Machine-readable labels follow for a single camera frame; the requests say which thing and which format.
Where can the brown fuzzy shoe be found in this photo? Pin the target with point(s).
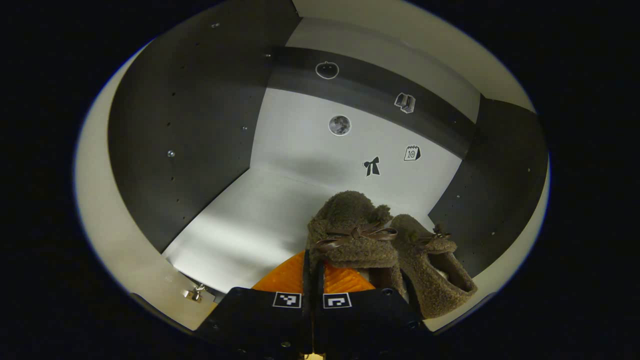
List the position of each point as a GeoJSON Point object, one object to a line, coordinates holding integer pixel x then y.
{"type": "Point", "coordinates": [350, 215]}
{"type": "Point", "coordinates": [435, 285]}

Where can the white shoe cabinet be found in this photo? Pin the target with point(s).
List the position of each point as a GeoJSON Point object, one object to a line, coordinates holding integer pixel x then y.
{"type": "Point", "coordinates": [300, 150]}

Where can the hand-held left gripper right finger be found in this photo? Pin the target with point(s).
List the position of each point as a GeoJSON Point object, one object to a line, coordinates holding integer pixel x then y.
{"type": "Point", "coordinates": [365, 320]}

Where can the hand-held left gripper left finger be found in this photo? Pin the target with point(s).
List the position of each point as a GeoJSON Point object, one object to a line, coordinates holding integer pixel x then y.
{"type": "Point", "coordinates": [260, 320]}

